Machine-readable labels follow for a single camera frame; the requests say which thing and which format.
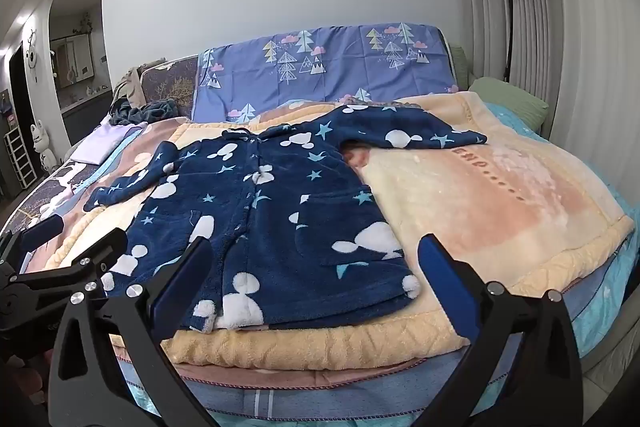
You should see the purple tree print sheet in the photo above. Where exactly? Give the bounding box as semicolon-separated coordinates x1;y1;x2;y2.
192;23;459;124

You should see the beige cloth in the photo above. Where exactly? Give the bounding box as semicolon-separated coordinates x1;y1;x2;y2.
112;67;146;105

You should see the grey floral cloth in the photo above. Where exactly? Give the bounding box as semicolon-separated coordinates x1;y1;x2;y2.
336;88;423;108

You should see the navy star print fleece robe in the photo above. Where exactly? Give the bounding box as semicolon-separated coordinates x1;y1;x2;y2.
92;103;489;333

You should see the white cat figurine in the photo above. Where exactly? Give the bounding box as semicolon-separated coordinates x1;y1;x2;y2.
31;119;55;168

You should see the mirrored wall cabinet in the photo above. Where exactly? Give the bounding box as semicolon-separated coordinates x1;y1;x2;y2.
50;32;96;85

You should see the dark patterned bed sheet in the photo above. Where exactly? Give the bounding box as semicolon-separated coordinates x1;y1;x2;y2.
0;157;106;238

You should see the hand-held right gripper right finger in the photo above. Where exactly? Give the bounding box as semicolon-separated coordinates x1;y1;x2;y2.
417;234;584;427

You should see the lavender folded cloth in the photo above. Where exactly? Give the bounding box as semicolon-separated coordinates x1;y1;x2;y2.
70;122;149;165

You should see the white pleated curtain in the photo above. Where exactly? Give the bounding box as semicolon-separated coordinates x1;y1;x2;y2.
447;0;640;228

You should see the white rack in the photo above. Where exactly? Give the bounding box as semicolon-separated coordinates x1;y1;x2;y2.
4;127;38;190

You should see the green pillow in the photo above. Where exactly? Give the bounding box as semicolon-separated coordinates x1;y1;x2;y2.
467;77;551;134

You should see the white deer wall decoration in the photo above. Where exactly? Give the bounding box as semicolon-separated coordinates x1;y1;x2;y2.
25;29;42;70

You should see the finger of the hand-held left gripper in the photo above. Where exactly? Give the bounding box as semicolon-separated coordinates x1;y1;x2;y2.
11;228;129;297
0;214;65;276

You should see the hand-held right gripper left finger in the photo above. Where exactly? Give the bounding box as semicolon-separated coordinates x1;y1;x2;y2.
47;237;217;427

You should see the dark teal crumpled cloth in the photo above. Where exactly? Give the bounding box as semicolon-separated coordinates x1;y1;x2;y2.
109;99;181;126

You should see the dark patterned headboard cover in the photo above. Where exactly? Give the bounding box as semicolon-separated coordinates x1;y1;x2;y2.
137;54;201;120

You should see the dark counter cabinet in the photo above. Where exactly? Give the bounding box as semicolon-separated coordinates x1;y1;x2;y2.
60;84;114;146

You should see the cream plush blanket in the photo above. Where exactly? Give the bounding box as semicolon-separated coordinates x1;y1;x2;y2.
25;92;637;370

